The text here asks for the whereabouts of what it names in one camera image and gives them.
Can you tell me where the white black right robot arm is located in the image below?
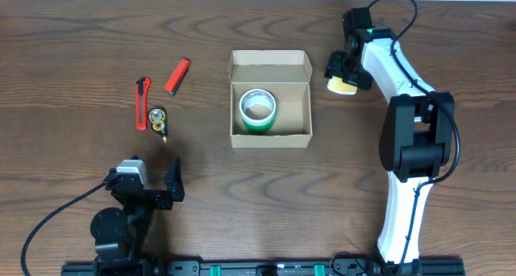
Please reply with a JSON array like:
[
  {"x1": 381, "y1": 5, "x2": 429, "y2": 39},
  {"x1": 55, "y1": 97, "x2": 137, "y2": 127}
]
[{"x1": 325, "y1": 27, "x2": 455, "y2": 266}]

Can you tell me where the green tape roll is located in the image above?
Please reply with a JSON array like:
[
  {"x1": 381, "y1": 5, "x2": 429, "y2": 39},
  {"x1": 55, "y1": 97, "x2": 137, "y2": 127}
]
[{"x1": 242, "y1": 115, "x2": 276, "y2": 133}]

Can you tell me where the red mini stapler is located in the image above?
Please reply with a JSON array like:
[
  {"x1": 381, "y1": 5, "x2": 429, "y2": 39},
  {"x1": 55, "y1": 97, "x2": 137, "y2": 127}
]
[{"x1": 164, "y1": 58, "x2": 191, "y2": 95}]

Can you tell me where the open cardboard box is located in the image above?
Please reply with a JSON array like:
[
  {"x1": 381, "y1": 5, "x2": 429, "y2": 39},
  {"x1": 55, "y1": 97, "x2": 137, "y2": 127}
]
[{"x1": 228, "y1": 50, "x2": 313, "y2": 148}]

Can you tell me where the red utility knife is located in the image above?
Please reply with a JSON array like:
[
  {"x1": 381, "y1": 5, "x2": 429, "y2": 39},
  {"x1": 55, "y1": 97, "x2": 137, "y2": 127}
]
[{"x1": 135, "y1": 77, "x2": 152, "y2": 131}]

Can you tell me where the black right camera cable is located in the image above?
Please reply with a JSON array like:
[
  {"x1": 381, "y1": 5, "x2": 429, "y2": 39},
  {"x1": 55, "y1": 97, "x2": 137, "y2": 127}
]
[{"x1": 366, "y1": 0, "x2": 462, "y2": 269}]

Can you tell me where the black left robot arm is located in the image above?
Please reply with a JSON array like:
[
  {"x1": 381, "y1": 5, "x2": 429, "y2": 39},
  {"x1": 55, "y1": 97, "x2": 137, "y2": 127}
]
[{"x1": 90, "y1": 156, "x2": 185, "y2": 266}]

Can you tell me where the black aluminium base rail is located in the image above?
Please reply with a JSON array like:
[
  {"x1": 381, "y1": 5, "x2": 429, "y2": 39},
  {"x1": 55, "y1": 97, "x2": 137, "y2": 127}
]
[{"x1": 60, "y1": 257, "x2": 467, "y2": 276}]

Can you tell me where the black camera cable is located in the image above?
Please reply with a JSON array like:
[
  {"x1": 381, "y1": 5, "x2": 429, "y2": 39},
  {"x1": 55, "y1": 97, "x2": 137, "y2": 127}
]
[
  {"x1": 366, "y1": 0, "x2": 462, "y2": 269},
  {"x1": 20, "y1": 181, "x2": 108, "y2": 276}
]

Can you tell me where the black yellow correction tape dispenser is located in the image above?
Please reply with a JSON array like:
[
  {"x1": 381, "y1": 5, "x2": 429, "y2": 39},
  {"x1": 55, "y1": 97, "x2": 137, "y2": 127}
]
[{"x1": 148, "y1": 107, "x2": 168, "y2": 143}]

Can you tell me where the white tape roll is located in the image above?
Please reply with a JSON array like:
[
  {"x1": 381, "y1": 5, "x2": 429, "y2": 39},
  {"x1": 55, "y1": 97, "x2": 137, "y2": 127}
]
[{"x1": 239, "y1": 89, "x2": 277, "y2": 125}]

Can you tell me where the black left camera cable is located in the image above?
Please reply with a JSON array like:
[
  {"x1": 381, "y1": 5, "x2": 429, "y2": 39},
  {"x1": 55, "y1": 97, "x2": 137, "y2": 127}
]
[{"x1": 20, "y1": 181, "x2": 108, "y2": 276}]

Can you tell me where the yellow sticky note pad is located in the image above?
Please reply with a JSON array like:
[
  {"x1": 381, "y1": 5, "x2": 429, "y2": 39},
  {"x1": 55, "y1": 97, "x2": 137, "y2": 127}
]
[{"x1": 327, "y1": 76, "x2": 357, "y2": 95}]

